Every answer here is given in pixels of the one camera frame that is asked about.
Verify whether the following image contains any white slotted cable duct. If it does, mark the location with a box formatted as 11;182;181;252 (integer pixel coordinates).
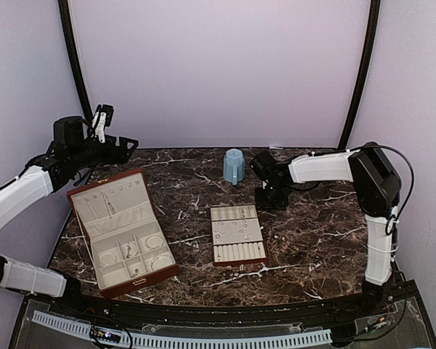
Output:
31;311;333;349

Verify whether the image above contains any black front table rail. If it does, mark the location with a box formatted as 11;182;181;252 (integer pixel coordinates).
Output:
36;284;408;329

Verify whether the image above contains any black right corner post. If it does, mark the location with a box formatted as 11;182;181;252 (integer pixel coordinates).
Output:
337;0;381;150

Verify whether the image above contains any black corner post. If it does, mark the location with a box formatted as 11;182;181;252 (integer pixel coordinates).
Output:
337;0;381;150
57;0;93;121

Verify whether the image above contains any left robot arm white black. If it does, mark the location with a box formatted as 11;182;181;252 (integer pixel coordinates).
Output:
0;113;139;317

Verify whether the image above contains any small circuit board with leds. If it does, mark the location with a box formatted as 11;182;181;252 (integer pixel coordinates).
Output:
89;326;121;343

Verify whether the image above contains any black left corner post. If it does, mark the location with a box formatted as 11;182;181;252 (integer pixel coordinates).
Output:
57;0;93;121

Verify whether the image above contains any beaded necklace in lid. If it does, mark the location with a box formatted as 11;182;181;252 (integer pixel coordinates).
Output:
102;191;117;218

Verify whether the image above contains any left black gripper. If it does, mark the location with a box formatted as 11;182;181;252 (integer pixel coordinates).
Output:
70;134;138;171

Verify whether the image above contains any light blue upside-down mug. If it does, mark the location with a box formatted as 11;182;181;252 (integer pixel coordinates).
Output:
223;148;245;185

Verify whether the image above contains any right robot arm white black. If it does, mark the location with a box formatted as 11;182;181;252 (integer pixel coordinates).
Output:
249;142;406;286

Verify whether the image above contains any brown jewelry tray cream lining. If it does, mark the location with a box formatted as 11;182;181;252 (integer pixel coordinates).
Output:
210;204;268;266

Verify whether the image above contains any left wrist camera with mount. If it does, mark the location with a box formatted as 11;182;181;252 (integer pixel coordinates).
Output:
89;104;114;143

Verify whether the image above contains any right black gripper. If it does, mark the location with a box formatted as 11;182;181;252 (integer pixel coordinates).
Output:
255;182;289;210

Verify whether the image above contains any brown jewelry box cream lining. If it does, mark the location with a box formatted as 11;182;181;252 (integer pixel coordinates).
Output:
67;168;179;299

